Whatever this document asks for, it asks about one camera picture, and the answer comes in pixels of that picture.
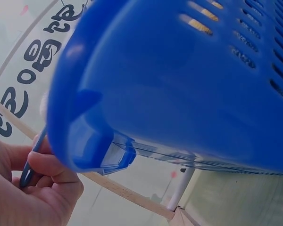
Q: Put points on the person's left fingers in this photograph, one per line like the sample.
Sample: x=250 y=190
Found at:
x=54 y=168

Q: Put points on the person's left hand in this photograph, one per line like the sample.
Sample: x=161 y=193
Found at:
x=26 y=207

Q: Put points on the blue plastic slotted basket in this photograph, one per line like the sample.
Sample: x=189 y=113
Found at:
x=169 y=94

